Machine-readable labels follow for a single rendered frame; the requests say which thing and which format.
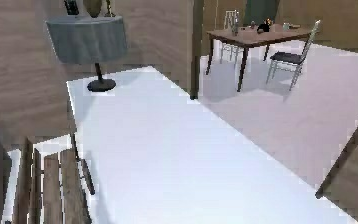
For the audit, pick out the white table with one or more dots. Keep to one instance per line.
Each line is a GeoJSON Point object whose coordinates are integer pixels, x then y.
{"type": "Point", "coordinates": [173, 150]}

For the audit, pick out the clear glass bottle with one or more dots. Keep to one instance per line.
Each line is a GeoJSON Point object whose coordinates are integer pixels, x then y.
{"type": "Point", "coordinates": [235, 25]}

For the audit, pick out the white metal chair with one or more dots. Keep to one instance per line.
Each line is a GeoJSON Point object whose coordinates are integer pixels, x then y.
{"type": "Point", "coordinates": [231, 20]}

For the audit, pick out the brown wooden dining table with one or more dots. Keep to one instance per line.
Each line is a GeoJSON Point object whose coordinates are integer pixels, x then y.
{"type": "Point", "coordinates": [253, 36]}

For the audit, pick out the grey shade table lamp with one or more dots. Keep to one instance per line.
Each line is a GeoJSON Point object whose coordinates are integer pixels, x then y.
{"type": "Point", "coordinates": [87, 40]}

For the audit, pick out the black round object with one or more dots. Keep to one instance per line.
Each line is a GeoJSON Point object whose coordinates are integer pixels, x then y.
{"type": "Point", "coordinates": [263, 26]}

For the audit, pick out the grey metal chair black seat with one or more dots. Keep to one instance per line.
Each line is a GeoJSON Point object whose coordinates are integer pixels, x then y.
{"type": "Point", "coordinates": [288, 58]}

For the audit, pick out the olive round vase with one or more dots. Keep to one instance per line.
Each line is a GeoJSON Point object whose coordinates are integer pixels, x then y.
{"type": "Point", "coordinates": [93, 7]}

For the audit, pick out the small grey cup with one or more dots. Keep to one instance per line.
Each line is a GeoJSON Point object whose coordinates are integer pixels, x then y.
{"type": "Point", "coordinates": [285, 26]}

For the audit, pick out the brown wooden chair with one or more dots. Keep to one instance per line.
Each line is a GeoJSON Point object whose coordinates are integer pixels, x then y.
{"type": "Point", "coordinates": [53, 186]}

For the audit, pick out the black rectangular object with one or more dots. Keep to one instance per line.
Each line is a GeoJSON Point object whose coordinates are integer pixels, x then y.
{"type": "Point", "coordinates": [71, 7]}

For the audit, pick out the brown wooden furniture corner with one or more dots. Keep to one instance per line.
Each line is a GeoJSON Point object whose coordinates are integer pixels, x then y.
{"type": "Point", "coordinates": [352, 166]}

